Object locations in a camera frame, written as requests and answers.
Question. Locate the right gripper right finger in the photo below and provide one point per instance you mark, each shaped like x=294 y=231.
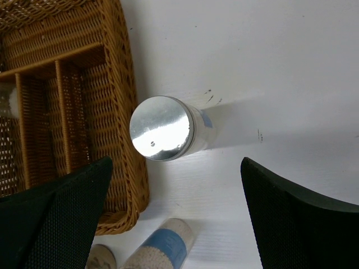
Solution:
x=296 y=227

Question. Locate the black cap bottle right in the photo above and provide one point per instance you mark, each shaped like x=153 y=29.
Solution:
x=101 y=257

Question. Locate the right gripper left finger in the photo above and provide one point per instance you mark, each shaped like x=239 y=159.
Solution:
x=53 y=225

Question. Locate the yellow cap spice bottle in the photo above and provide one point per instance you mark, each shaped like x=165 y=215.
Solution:
x=9 y=102

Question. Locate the silver cap jar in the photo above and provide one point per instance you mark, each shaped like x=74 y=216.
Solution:
x=163 y=128
x=167 y=247

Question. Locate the brown wicker divided basket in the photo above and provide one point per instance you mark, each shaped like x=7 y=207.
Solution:
x=72 y=65

